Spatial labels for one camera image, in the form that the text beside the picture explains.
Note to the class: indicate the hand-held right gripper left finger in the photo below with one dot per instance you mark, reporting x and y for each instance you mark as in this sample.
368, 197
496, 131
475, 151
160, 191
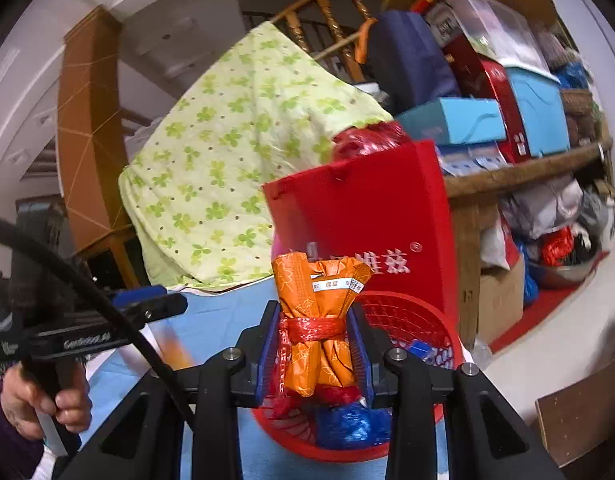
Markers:
267, 355

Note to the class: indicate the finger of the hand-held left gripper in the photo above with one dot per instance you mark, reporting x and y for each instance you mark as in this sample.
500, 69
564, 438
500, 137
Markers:
137, 297

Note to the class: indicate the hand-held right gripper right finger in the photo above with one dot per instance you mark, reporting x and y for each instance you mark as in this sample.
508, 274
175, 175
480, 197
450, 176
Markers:
361, 360

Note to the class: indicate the orange wrapper bundle red tie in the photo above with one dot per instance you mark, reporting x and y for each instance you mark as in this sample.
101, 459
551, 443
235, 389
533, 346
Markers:
312, 330

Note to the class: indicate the red plastic basket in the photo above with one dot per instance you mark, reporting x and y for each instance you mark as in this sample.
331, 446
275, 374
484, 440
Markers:
417, 310

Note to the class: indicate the person's left forearm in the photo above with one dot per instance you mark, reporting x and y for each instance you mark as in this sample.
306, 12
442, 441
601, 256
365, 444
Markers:
2, 435

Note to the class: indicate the person's left hand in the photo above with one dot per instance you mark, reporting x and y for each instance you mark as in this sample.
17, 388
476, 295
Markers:
24, 400

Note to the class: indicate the blue plastic bag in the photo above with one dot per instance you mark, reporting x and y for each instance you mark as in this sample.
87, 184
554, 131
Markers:
350, 425

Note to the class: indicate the light blue blanket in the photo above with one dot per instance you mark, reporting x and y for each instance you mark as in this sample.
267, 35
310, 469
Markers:
132, 390

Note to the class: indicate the dark cabinet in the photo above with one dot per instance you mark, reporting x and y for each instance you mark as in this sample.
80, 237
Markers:
42, 230

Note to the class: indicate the red paper bag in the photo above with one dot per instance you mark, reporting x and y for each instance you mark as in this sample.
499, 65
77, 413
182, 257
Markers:
367, 210

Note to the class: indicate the cardboard box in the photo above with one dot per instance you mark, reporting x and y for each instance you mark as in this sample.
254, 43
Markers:
502, 300

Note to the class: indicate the green clover print blanket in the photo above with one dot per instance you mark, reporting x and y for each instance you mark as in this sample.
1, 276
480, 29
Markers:
227, 150

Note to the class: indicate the red floor mat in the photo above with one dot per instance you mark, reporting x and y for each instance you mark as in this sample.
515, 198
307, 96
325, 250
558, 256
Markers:
547, 310

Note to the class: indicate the shiny red plastic bag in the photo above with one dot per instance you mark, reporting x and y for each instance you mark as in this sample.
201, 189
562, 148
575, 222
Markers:
367, 140

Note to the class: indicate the metal basin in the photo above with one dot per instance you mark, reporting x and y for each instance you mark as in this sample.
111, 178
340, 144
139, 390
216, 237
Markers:
567, 272

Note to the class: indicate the orange red plastic bag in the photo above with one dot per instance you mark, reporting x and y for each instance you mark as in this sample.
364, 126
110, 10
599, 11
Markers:
556, 247

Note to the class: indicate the blue and white packets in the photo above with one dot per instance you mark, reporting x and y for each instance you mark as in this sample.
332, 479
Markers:
472, 160

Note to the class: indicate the brown wooden board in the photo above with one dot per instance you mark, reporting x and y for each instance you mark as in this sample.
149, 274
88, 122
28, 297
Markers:
582, 425

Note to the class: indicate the white plastic bags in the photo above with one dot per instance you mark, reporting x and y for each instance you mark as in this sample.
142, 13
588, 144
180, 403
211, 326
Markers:
542, 205

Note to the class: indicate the round wooden shelf table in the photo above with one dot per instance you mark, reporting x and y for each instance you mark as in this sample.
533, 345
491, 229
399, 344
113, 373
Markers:
512, 175

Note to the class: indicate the teal flat box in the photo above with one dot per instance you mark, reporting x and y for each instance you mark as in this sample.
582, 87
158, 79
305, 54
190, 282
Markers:
452, 120

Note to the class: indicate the navy fabric bag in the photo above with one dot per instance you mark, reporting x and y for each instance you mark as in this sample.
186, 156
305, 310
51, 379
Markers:
412, 60

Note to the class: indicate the light blue box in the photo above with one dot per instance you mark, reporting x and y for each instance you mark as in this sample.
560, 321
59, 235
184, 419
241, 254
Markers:
537, 110

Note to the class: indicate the red gift box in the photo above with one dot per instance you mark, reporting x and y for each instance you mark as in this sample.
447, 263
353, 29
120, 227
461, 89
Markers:
487, 80

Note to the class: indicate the wicker basket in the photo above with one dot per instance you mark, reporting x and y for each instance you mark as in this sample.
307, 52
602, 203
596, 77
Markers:
577, 115

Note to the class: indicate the wooden stair railing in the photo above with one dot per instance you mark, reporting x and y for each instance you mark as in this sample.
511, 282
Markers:
327, 5

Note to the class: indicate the clear plastic box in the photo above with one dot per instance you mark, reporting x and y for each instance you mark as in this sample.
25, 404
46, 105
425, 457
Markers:
497, 25

